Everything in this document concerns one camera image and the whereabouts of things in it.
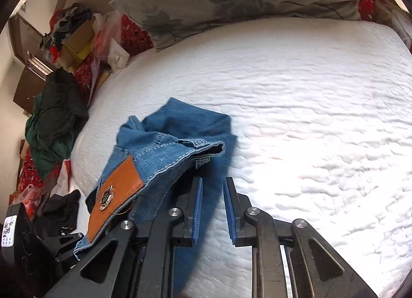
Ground white flat packet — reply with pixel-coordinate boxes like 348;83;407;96
108;40;131;71

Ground green cloth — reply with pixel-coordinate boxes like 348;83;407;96
25;93;76;179

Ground black cloth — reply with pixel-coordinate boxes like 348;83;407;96
42;189;81;232

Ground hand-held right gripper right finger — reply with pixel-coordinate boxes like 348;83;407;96
223;176;379;298

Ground clear plastic bag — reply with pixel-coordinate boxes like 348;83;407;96
93;11;121;60

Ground white quilted bed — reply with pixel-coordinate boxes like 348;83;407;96
69;16;412;298

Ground cardboard box with clothes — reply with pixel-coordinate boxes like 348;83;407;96
39;3;94;60

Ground red fringed cloth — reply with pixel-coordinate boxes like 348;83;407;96
18;148;44;194

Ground black jacket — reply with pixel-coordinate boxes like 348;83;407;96
40;68;89;137

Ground grey floral pillow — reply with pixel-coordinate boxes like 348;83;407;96
109;0;362;52

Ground red patterned bolster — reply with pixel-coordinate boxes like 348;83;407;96
72;0;379;105

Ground blue denim pants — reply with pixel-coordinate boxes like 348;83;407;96
73;97;239;297

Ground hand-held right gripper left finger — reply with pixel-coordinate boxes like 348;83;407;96
43;176;204;298

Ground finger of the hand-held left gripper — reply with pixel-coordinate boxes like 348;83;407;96
54;245;81;267
43;232;85;245

